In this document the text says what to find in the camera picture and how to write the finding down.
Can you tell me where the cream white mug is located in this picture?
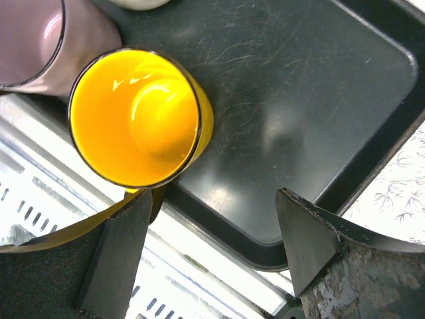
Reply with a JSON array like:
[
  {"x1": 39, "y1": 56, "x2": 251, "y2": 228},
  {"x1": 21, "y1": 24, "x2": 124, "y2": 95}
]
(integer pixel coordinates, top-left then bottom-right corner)
[{"x1": 110, "y1": 0, "x2": 170, "y2": 11}]

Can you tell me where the yellow enamel mug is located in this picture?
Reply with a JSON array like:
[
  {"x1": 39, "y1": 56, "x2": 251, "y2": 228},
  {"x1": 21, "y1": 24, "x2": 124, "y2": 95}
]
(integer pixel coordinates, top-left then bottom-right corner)
[{"x1": 0, "y1": 49, "x2": 215, "y2": 253}]

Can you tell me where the lilac purple mug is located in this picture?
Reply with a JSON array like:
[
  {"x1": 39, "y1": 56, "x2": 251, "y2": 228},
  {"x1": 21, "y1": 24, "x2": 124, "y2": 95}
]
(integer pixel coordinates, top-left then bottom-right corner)
[{"x1": 1, "y1": 1, "x2": 122, "y2": 96}]

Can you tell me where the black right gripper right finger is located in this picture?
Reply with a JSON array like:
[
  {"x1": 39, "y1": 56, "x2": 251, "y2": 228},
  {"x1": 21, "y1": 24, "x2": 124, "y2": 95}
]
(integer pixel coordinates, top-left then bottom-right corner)
[{"x1": 275, "y1": 188, "x2": 424, "y2": 297}]

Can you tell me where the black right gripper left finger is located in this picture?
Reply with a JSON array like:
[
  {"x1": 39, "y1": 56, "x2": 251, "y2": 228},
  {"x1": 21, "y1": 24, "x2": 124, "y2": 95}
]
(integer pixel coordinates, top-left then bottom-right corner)
[{"x1": 76, "y1": 190, "x2": 152, "y2": 318}]

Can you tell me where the black serving tray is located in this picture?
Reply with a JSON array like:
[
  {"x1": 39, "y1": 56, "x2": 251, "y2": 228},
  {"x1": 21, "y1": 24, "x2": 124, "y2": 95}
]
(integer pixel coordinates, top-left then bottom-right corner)
[{"x1": 98, "y1": 1, "x2": 424, "y2": 271}]

